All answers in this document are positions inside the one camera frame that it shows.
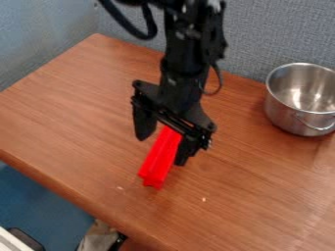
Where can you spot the white object at corner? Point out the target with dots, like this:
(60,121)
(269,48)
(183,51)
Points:
(11,243)

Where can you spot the crumpled beige cloth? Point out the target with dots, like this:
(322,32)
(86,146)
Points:
(99,237)

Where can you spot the metal pot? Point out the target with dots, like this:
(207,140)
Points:
(299,103)

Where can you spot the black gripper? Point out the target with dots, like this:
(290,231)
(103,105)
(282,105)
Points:
(173,103)

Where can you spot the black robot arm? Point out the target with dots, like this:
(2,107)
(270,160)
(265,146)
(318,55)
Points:
(195,48)

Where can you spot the red plastic block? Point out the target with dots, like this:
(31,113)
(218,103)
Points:
(159,160)

